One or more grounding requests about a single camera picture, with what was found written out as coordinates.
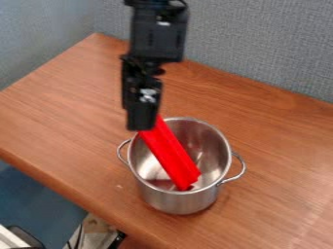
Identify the white object at corner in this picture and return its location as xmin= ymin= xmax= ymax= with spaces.
xmin=0 ymin=225 xmax=30 ymax=249

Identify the black object on floor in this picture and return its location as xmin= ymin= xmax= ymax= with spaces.
xmin=9 ymin=226 xmax=46 ymax=249

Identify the stainless steel pot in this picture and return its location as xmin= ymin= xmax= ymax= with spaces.
xmin=118 ymin=117 xmax=241 ymax=215

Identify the table leg bracket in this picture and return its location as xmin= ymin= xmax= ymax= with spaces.
xmin=63 ymin=214 xmax=126 ymax=249

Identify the red plastic block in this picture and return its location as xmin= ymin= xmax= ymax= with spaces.
xmin=140 ymin=116 xmax=203 ymax=191

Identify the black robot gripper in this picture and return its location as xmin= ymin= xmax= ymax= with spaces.
xmin=121 ymin=0 xmax=191 ymax=131

